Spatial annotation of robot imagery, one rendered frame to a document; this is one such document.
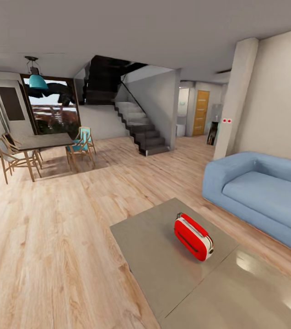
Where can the stairs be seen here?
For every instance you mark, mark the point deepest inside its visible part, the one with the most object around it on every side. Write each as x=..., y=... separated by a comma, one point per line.
x=102, y=82

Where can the coffee table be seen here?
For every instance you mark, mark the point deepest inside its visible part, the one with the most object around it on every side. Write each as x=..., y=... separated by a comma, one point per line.
x=233, y=289

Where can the breakfast table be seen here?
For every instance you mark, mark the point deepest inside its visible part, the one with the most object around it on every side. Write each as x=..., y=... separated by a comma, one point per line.
x=37, y=142

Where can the room light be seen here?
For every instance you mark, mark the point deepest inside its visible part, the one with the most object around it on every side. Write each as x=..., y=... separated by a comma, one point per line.
x=36, y=81

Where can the fixed window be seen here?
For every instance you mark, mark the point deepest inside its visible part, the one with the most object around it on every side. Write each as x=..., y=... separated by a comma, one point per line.
x=54, y=110

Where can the radio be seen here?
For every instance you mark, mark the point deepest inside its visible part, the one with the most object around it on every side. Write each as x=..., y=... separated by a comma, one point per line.
x=193, y=237

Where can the sofa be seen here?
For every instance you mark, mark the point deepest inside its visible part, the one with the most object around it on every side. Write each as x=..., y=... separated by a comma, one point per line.
x=255, y=188

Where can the door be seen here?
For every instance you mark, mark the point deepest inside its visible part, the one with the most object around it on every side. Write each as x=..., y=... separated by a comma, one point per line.
x=200, y=112

